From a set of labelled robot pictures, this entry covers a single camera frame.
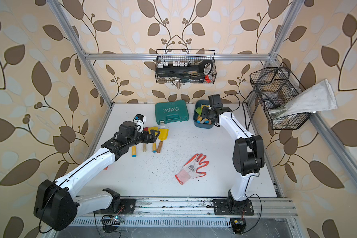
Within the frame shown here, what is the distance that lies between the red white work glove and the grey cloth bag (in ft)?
1.59

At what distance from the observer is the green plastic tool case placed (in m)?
1.10

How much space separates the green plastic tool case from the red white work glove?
31cm

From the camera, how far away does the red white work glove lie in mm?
846

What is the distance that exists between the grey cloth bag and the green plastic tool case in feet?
2.07

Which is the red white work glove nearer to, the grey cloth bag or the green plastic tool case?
the green plastic tool case

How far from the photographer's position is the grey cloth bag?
56 cm
